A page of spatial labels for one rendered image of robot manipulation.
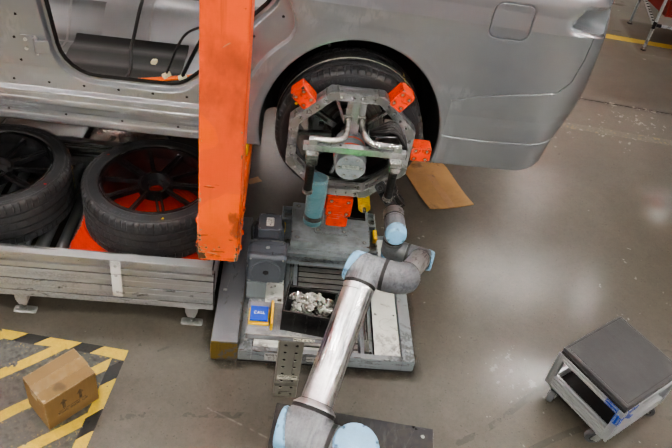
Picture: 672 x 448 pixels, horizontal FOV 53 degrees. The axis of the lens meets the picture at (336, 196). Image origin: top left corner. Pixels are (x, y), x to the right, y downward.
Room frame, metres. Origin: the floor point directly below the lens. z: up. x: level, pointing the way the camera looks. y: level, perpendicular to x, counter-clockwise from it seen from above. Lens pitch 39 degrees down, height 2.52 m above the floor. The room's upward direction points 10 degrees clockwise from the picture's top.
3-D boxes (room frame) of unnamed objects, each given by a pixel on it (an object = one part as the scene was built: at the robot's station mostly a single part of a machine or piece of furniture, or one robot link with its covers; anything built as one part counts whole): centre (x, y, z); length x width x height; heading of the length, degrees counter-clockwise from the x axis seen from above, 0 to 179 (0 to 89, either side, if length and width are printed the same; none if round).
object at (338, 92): (2.44, -0.02, 0.85); 0.54 x 0.07 x 0.54; 97
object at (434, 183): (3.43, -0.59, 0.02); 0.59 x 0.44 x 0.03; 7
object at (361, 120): (2.33, -0.13, 1.03); 0.19 x 0.18 x 0.11; 7
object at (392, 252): (2.20, -0.29, 0.51); 0.12 x 0.09 x 0.12; 76
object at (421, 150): (2.49, -0.33, 0.85); 0.09 x 0.08 x 0.07; 97
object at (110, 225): (2.40, 0.84, 0.39); 0.66 x 0.66 x 0.24
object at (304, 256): (2.61, 0.00, 0.13); 0.50 x 0.36 x 0.10; 97
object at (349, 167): (2.37, -0.03, 0.85); 0.21 x 0.14 x 0.14; 7
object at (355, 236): (2.61, 0.00, 0.32); 0.40 x 0.30 x 0.28; 97
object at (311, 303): (1.76, 0.03, 0.51); 0.20 x 0.14 x 0.13; 89
